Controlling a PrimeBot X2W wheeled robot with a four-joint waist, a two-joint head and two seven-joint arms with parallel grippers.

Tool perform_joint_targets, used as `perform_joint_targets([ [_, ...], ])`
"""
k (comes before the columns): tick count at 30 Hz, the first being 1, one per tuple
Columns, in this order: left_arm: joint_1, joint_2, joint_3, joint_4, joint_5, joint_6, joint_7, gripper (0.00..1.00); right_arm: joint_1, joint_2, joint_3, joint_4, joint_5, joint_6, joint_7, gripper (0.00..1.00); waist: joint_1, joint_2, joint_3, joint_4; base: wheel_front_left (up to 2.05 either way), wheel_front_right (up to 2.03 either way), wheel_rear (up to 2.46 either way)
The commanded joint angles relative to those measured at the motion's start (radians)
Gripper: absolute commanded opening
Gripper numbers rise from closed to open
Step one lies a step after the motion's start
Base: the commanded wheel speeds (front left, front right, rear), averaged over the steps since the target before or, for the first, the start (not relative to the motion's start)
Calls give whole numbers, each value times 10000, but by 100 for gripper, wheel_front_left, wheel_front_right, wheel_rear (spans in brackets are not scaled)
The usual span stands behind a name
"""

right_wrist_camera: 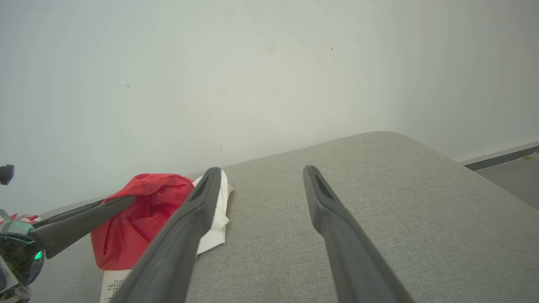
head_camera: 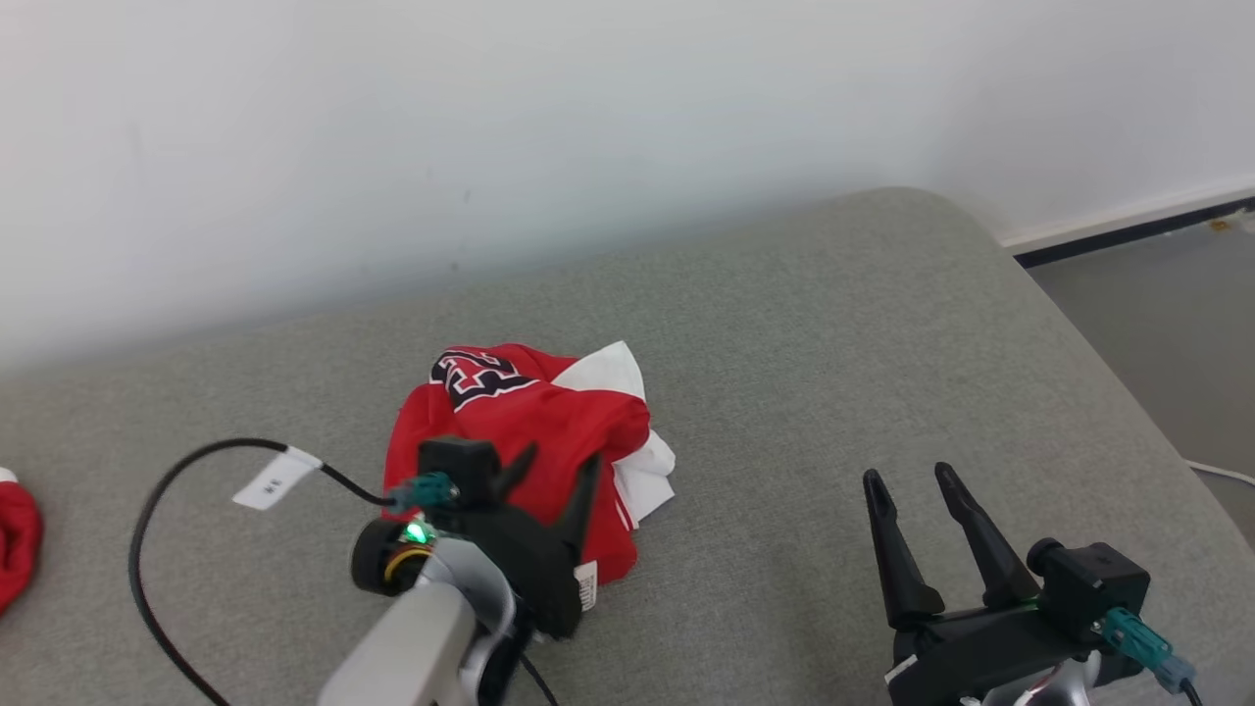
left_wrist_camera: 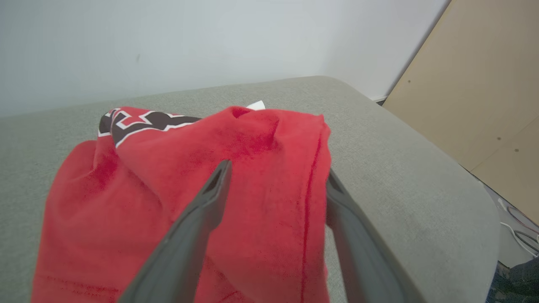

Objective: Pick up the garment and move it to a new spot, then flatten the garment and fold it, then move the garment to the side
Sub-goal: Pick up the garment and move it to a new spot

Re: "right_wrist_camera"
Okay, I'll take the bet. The grey wall skirting strip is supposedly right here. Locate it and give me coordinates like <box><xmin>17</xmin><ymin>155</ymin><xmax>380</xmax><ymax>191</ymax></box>
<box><xmin>459</xmin><ymin>142</ymin><xmax>539</xmax><ymax>171</ymax></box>

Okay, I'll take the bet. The red jersey with number print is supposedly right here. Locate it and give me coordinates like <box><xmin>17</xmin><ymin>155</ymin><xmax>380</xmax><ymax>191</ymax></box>
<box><xmin>90</xmin><ymin>170</ymin><xmax>234</xmax><ymax>303</ymax></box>

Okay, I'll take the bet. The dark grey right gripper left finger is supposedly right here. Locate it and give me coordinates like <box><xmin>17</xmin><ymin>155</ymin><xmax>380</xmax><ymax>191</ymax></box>
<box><xmin>110</xmin><ymin>167</ymin><xmax>222</xmax><ymax>303</ymax></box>

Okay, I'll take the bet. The grey fabric sofa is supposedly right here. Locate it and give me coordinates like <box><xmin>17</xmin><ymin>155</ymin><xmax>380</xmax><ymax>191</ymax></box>
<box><xmin>0</xmin><ymin>131</ymin><xmax>539</xmax><ymax>303</ymax></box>

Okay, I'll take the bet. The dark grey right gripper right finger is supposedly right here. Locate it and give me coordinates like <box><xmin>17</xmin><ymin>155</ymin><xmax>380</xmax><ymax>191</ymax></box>
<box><xmin>303</xmin><ymin>165</ymin><xmax>415</xmax><ymax>303</ymax></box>

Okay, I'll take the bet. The red garment with white trim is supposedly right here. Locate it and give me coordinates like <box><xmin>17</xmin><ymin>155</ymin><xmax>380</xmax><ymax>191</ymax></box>
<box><xmin>0</xmin><ymin>213</ymin><xmax>41</xmax><ymax>226</ymax></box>

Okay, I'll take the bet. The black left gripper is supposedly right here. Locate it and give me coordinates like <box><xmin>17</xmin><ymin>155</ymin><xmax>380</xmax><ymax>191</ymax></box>
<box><xmin>0</xmin><ymin>196</ymin><xmax>136</xmax><ymax>301</ymax></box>

